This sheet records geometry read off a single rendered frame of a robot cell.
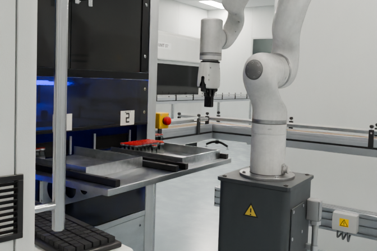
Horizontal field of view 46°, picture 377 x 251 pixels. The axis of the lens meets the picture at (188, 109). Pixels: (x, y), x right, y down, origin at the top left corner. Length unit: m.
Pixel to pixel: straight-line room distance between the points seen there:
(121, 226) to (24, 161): 1.14
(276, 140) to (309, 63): 1.59
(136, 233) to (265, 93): 0.91
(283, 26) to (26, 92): 0.93
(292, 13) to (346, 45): 1.52
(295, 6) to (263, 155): 0.50
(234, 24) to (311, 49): 1.39
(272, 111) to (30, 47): 0.90
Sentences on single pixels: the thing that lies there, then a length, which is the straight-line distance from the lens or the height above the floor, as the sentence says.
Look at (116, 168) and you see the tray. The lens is 1.46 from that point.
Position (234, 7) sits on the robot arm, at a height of 1.45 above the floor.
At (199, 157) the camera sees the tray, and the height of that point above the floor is 0.90.
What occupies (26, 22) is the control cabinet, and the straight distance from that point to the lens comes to 0.84.
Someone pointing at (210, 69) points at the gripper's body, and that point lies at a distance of 1.67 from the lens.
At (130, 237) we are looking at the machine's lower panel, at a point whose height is 0.50.
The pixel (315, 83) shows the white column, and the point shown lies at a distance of 3.04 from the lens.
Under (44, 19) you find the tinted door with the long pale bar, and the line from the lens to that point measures 1.59.
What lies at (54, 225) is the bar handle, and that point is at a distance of 0.92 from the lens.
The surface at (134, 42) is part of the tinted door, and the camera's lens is 1.90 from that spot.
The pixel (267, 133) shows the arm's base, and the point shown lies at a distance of 1.51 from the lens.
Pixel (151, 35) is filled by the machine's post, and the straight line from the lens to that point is 1.98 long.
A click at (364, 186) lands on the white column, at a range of 3.02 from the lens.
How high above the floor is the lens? 1.18
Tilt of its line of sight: 4 degrees down
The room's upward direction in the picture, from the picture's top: 2 degrees clockwise
